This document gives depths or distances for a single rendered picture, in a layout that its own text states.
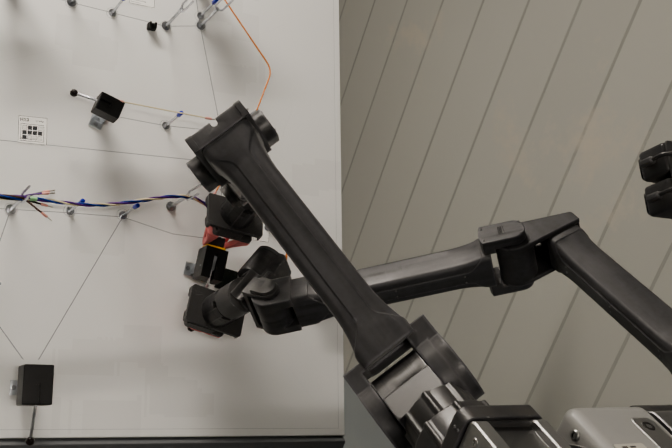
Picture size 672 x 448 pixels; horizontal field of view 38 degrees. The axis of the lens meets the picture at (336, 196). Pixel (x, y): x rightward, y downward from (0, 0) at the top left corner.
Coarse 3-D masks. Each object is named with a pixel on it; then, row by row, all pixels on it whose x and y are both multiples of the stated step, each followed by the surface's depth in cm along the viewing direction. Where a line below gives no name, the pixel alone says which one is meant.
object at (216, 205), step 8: (208, 200) 167; (216, 200) 168; (224, 200) 169; (208, 208) 166; (216, 208) 167; (224, 208) 166; (232, 208) 164; (240, 208) 163; (208, 216) 165; (216, 216) 166; (224, 216) 166; (232, 216) 165; (240, 216) 164; (248, 216) 164; (256, 216) 171; (208, 224) 165; (216, 224) 165; (224, 224) 166; (232, 224) 166; (240, 224) 166; (248, 224) 168; (256, 224) 170; (240, 232) 167; (248, 232) 168; (256, 232) 169
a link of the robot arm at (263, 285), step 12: (264, 252) 161; (276, 252) 162; (252, 264) 159; (264, 264) 160; (276, 264) 160; (288, 264) 162; (240, 276) 162; (264, 276) 157; (276, 276) 159; (252, 288) 152; (264, 288) 151; (276, 288) 151; (252, 312) 155
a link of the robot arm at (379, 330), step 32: (224, 128) 108; (256, 128) 111; (224, 160) 107; (256, 160) 106; (256, 192) 105; (288, 192) 104; (288, 224) 103; (320, 224) 103; (320, 256) 101; (320, 288) 100; (352, 288) 99; (352, 320) 98; (384, 320) 98; (416, 320) 98; (384, 352) 96; (448, 352) 94; (352, 384) 97; (384, 416) 93
